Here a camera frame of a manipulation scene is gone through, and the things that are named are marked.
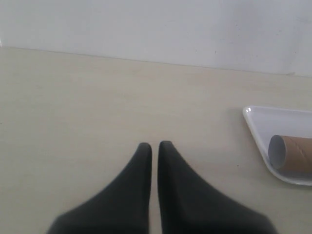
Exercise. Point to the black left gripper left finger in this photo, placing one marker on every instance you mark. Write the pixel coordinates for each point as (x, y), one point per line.
(121, 208)

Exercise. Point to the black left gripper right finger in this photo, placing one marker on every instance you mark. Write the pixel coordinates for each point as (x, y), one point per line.
(190, 205)

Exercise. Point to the brown cardboard tube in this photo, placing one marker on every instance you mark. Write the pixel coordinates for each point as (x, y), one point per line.
(289, 154)

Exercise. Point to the white rectangular tray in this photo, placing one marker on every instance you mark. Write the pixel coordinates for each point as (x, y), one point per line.
(265, 122)

